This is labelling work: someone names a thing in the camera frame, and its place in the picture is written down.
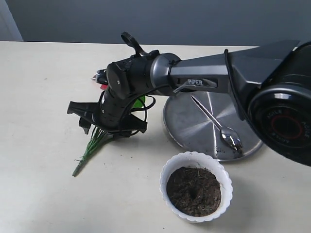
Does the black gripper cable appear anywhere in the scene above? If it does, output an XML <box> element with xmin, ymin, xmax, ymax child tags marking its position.
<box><xmin>102</xmin><ymin>83</ymin><xmax>171</xmax><ymax>136</ymax></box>

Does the round stainless steel plate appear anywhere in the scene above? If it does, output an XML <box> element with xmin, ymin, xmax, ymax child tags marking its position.
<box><xmin>163</xmin><ymin>92</ymin><xmax>263</xmax><ymax>162</ymax></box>

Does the red artificial anthurium flower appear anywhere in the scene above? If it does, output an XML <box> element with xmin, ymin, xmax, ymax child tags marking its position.
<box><xmin>72</xmin><ymin>96</ymin><xmax>147</xmax><ymax>177</ymax></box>

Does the dark potting soil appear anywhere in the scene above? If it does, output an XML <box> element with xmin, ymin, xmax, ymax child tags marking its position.
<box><xmin>166</xmin><ymin>166</ymin><xmax>222</xmax><ymax>217</ymax></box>

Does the white scalloped flower pot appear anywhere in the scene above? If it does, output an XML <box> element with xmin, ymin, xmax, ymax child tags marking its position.
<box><xmin>160</xmin><ymin>151</ymin><xmax>233</xmax><ymax>224</ymax></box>

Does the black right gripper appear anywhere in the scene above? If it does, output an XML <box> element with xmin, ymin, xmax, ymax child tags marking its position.
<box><xmin>67</xmin><ymin>89</ymin><xmax>147</xmax><ymax>134</ymax></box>

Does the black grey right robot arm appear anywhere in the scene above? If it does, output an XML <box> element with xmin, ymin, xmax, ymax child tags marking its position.
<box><xmin>67</xmin><ymin>40</ymin><xmax>311</xmax><ymax>166</ymax></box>

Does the stainless steel spoon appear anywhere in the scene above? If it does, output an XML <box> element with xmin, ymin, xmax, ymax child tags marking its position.
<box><xmin>191</xmin><ymin>94</ymin><xmax>243</xmax><ymax>153</ymax></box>

